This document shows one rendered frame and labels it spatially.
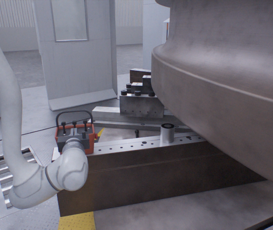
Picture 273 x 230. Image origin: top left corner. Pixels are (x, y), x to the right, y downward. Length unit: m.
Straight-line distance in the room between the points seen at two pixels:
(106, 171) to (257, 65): 0.89
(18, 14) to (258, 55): 13.85
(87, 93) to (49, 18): 1.37
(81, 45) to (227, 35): 3.28
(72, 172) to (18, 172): 0.18
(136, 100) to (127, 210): 1.14
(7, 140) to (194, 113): 0.76
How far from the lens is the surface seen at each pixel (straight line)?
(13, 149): 0.84
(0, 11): 14.30
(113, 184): 1.36
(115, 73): 4.60
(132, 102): 2.25
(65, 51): 4.06
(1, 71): 0.76
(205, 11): 1.29
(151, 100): 2.22
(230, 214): 1.53
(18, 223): 2.00
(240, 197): 1.66
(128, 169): 1.32
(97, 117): 2.49
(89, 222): 1.85
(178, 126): 2.36
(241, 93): 0.87
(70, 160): 0.81
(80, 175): 0.79
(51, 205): 2.05
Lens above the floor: 1.33
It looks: 22 degrees down
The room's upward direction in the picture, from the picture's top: straight up
